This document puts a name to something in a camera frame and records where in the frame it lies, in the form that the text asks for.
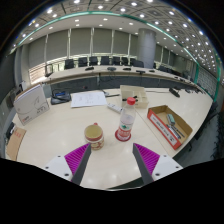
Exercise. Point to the white cardboard box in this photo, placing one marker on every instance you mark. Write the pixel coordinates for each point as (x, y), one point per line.
(30, 105)

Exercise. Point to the flat round red coaster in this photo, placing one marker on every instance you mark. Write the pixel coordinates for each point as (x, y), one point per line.
(117, 137)

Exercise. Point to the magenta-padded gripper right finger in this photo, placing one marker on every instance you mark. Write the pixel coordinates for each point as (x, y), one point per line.
(147, 160)

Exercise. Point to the red-edged open cardboard box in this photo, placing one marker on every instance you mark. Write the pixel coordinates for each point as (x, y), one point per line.
(160, 125)

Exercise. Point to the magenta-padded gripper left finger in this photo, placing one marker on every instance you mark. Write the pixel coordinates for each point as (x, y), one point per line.
(77, 160)

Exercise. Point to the brown paper envelope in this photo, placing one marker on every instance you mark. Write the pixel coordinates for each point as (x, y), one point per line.
(16, 143)

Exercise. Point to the white power strip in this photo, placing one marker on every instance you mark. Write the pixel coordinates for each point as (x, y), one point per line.
(114, 107)

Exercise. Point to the ceiling lights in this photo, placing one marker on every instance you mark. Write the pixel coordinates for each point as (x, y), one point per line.
(133, 4)

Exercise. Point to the row of black office chairs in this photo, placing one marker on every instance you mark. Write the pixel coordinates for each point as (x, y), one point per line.
(100, 61)

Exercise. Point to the beige open box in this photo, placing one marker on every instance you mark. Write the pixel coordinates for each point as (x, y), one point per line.
(133, 91)

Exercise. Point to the black desk microphone unit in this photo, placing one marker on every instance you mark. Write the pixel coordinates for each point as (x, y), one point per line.
(174, 92)

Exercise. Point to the long curved conference desk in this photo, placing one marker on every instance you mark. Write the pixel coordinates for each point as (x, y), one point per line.
(80, 72)

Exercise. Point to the clear red-capped water bottle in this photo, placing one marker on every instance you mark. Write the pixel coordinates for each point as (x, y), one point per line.
(126, 123)

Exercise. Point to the white paper sheet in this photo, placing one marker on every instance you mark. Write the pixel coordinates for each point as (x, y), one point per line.
(88, 99)

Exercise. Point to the dark hand tools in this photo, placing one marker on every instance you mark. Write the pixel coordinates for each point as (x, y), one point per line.
(175, 130)

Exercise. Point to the black desk console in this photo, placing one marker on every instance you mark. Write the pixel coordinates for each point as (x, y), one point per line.
(61, 97)

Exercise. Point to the small black desk monitor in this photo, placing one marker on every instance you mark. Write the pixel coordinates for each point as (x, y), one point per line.
(49, 69)

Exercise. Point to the black power adapter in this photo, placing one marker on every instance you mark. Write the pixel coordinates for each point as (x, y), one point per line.
(10, 130)

